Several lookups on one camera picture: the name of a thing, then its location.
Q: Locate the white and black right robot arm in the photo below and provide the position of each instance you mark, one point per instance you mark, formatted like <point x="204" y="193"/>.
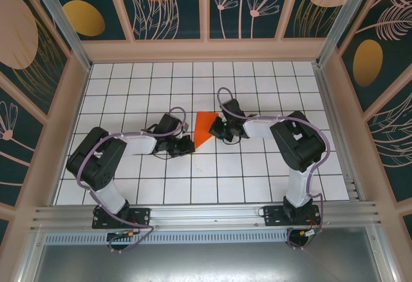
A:
<point x="260" y="127"/>

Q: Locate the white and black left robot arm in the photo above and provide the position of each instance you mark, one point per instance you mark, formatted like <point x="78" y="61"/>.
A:
<point x="138" y="142"/>

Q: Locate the grey metal sheet panel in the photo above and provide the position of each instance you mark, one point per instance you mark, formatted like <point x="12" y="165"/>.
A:
<point x="206" y="262"/>

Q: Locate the small electronics board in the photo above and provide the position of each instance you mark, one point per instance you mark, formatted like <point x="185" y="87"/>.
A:
<point x="310" y="233"/>
<point x="124" y="234"/>

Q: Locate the aluminium mounting rail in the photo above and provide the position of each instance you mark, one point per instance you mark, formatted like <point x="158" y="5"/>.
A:
<point x="206" y="216"/>

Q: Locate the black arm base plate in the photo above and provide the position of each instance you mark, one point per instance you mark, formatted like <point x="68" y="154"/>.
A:
<point x="273" y="216"/>
<point x="138" y="217"/>

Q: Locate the aluminium side rail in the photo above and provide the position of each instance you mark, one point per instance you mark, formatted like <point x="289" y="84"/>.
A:
<point x="338" y="134"/>

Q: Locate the aluminium frame post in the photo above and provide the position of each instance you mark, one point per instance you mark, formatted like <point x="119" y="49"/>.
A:
<point x="64" y="21"/>
<point x="347" y="15"/>

